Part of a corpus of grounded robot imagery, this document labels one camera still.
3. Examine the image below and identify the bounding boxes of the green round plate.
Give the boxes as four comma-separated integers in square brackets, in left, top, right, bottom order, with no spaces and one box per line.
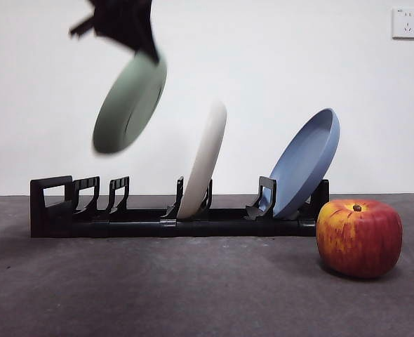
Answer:
[92,52,168,155]

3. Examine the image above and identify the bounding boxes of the red yellow apple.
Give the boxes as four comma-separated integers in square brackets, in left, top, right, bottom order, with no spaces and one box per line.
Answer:
[315,199,403,281]

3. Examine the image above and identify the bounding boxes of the white round plate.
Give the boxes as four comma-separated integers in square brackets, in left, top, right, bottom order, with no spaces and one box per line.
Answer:
[177,100,228,218]

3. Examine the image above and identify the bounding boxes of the black plate rack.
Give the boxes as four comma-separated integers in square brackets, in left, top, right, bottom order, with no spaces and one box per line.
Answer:
[29,175,330,239]

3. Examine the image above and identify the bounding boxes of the blue round plate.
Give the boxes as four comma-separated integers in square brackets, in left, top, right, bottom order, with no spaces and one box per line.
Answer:
[269,107,341,218]

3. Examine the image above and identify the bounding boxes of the white wall socket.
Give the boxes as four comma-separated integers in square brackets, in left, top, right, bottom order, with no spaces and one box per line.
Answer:
[392,8,414,40]

